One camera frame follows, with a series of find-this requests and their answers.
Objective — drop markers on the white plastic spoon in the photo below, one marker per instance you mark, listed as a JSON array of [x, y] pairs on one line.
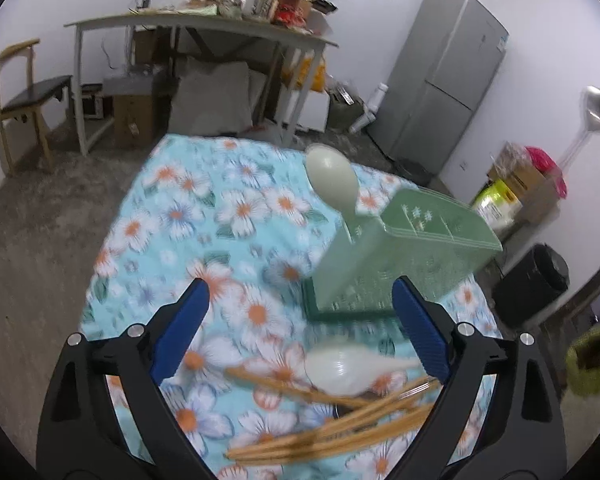
[[340, 367]]

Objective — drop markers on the pile of snack packets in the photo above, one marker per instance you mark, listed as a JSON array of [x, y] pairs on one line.
[[260, 2]]

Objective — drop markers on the orange bag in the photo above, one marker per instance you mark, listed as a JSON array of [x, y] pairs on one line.
[[312, 72]]

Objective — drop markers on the clear plastic container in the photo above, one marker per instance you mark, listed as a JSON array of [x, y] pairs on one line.
[[130, 80]]

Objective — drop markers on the large cardboard box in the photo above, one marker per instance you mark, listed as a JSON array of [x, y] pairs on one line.
[[132, 120]]

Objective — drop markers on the clear plastic bag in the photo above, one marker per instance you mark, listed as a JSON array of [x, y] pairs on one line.
[[510, 155]]

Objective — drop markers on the green plush item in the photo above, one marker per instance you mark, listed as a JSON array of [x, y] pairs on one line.
[[590, 370]]

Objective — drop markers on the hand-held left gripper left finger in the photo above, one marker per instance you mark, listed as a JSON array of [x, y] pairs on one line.
[[180, 330]]

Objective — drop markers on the black trash bin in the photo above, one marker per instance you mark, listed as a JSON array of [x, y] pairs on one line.
[[530, 285]]

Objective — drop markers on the green perforated utensil holder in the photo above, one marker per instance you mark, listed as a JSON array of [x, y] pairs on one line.
[[380, 270]]

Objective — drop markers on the open cardboard box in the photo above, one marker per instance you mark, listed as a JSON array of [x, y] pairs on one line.
[[527, 182]]

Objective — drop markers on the grey table with white legs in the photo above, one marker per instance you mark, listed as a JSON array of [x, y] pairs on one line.
[[180, 20]]

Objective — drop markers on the white bottle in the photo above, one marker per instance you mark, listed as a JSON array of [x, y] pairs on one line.
[[377, 97]]

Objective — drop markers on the wooden chair with black seat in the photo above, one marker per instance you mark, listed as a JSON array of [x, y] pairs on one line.
[[35, 92]]

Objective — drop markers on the pale green plastic spoon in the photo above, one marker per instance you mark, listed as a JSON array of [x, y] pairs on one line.
[[330, 175]]

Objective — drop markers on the floral blue blanket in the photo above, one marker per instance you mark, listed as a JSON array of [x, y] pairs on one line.
[[205, 240]]

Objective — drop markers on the metal spoon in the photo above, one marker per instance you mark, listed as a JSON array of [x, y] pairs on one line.
[[595, 110]]

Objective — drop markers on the grey refrigerator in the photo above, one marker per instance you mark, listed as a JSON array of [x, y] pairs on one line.
[[440, 75]]

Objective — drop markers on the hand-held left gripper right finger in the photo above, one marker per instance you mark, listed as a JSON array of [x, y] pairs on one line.
[[420, 330]]

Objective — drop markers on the grey pillow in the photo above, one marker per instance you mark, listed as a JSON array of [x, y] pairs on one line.
[[210, 95]]

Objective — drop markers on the pink plastic bag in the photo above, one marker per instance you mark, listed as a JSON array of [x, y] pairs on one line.
[[542, 160]]

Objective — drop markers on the yellow-green bag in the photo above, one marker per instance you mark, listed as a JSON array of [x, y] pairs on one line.
[[495, 200]]

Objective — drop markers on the small white appliance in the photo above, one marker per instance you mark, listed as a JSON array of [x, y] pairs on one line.
[[90, 102]]

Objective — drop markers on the grey-green bag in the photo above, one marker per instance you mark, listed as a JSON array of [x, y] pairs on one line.
[[342, 102]]

